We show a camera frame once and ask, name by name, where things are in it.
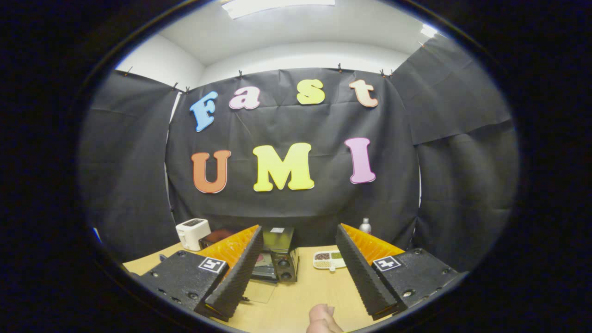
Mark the small ceiling light panel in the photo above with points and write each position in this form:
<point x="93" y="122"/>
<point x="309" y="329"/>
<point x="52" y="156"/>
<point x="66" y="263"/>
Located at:
<point x="428" y="31"/>

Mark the white toaster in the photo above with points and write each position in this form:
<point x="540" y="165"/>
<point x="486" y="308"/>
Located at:
<point x="192" y="233"/>

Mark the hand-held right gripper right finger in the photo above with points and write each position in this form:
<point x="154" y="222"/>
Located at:
<point x="360" y="277"/>

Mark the row of black cloth clips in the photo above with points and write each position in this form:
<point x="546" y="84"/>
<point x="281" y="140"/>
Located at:
<point x="240" y="73"/>

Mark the blue white screen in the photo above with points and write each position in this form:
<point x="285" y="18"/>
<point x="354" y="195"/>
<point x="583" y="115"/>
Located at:
<point x="97" y="235"/>

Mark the black electric oven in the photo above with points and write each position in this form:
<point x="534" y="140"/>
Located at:
<point x="282" y="245"/>

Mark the pile of yellow soybeans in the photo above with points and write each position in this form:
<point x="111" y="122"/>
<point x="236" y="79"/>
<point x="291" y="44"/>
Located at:
<point x="323" y="264"/>

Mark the large ceiling light panel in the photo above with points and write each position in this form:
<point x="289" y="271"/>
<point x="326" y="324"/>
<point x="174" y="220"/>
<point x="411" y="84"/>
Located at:
<point x="277" y="5"/>

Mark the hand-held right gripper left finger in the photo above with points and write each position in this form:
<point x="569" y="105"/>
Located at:
<point x="240" y="277"/>

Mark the white divided tray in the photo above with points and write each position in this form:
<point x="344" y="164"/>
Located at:
<point x="330" y="268"/>

